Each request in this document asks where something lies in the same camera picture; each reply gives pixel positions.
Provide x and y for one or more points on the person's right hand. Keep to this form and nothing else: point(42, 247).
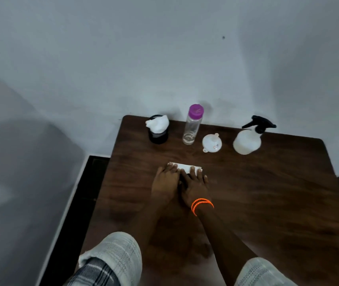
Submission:
point(193, 189)

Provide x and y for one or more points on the person's left hand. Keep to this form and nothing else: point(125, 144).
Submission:
point(165, 183)

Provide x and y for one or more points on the person's left fingers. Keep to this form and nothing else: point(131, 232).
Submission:
point(169, 169)

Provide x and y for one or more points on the person's right fingers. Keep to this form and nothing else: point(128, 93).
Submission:
point(193, 173)

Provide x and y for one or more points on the white cloth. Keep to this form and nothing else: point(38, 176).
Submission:
point(185, 167)

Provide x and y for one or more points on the person's right forearm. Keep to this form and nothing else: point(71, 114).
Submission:
point(224, 241)

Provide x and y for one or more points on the person's left forearm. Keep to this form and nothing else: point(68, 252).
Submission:
point(147, 221)

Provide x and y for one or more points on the white plastic funnel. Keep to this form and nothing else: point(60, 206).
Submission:
point(212, 142)

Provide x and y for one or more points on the black cup with white tissue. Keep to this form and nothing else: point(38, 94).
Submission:
point(158, 130)

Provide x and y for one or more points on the clear bottle with purple cap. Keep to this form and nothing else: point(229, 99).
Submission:
point(193, 124)

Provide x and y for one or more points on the white spray bottle black trigger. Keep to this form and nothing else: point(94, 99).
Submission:
point(251, 136)

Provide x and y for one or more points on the white checked left sleeve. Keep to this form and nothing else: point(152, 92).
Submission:
point(113, 260)

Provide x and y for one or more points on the white checked sleeve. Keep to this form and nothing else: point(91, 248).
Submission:
point(113, 260)
point(261, 274)

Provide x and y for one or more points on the white checked right sleeve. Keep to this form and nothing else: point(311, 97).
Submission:
point(261, 274)

